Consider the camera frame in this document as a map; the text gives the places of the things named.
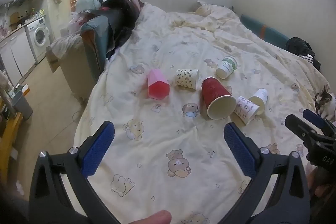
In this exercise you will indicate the yellow wooden table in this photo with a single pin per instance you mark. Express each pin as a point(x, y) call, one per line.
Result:
point(9, 140)

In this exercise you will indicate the tabby and white cat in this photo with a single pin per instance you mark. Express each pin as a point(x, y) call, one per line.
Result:
point(326, 103)

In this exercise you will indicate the dark clothes pile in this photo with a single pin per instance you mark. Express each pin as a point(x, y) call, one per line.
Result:
point(300, 48)

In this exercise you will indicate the grey trash bin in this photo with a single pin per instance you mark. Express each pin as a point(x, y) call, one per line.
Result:
point(23, 106)

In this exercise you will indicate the black garment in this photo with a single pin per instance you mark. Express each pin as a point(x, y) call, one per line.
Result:
point(119, 19)

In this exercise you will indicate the red ribbed paper cup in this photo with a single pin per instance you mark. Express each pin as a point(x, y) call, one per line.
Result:
point(215, 94)

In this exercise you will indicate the white cup with green label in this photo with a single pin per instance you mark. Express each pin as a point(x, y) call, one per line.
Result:
point(227, 66)

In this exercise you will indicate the pink faceted plastic cup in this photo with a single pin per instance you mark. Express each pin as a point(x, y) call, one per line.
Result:
point(158, 83)

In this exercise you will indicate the white kitchen cabinet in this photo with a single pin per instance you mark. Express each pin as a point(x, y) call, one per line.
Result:
point(15, 53)

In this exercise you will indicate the bear print paper cup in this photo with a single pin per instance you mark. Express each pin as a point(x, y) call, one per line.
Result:
point(187, 78)

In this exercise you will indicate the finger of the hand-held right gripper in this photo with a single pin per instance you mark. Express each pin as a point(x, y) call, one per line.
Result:
point(299, 127)
point(312, 117)

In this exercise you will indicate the white washing machine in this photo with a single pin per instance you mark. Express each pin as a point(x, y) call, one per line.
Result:
point(39, 36)

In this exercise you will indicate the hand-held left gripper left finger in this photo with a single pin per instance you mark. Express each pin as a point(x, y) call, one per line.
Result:
point(98, 150)

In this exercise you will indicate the white cartoon print paper cup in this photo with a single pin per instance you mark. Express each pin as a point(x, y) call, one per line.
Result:
point(244, 108)

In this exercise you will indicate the person's right hand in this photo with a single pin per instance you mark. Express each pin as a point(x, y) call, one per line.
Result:
point(321, 188)

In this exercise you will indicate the beige cushioned sofa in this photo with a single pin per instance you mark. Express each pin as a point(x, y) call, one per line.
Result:
point(71, 61)

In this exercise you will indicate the person's left hand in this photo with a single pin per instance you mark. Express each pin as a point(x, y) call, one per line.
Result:
point(155, 217)

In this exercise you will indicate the cream pillow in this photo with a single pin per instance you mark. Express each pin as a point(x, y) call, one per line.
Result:
point(210, 8)

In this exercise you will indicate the teal bed headboard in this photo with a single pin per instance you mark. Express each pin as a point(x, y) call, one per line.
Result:
point(265, 29)

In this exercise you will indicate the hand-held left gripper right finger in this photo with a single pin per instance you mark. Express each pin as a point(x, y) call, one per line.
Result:
point(239, 150)

